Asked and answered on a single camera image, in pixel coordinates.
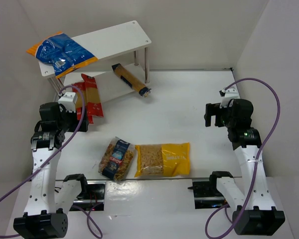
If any yellow macaroni bag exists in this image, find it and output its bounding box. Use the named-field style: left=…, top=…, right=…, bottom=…
left=135, top=142, right=190, bottom=177

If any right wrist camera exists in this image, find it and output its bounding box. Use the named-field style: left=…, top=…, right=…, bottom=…
left=219, top=88, right=240, bottom=109

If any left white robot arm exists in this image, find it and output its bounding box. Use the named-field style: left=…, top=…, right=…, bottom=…
left=13, top=102, right=87, bottom=239

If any blue tricolour fusilli bag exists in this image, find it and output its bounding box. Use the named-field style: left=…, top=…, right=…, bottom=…
left=98, top=137, right=136, bottom=181

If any blue orange pasta bag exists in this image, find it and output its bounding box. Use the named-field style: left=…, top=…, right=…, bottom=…
left=26, top=32, right=98, bottom=78

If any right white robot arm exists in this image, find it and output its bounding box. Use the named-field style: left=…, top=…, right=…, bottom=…
left=204, top=99, right=285, bottom=236

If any blue-capped spaghetti pack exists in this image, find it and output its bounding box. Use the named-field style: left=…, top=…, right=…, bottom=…
left=112, top=63, right=151, bottom=98

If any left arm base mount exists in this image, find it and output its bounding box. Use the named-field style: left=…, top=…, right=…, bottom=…
left=55, top=181, right=107, bottom=212

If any red spaghetti pack right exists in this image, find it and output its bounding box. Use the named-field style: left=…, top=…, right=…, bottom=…
left=81, top=74, right=104, bottom=118

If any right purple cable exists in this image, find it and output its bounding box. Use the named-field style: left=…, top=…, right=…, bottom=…
left=205, top=78, right=281, bottom=239

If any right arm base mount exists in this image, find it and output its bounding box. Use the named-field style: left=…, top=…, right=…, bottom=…
left=188, top=179, right=227, bottom=209

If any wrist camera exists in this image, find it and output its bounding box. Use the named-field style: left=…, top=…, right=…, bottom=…
left=58, top=92, right=78, bottom=113
left=219, top=88, right=240, bottom=109

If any white two-tier shelf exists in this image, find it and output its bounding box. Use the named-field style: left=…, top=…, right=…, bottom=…
left=39, top=20, right=151, bottom=103

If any red spaghetti pack left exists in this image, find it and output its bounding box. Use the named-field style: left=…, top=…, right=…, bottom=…
left=72, top=82, right=97, bottom=124

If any red spaghetti pack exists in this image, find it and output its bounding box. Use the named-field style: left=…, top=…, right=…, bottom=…
left=81, top=74, right=104, bottom=118
left=72, top=82, right=97, bottom=124

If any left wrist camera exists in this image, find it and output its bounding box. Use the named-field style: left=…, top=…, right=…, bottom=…
left=58, top=92, right=78, bottom=113

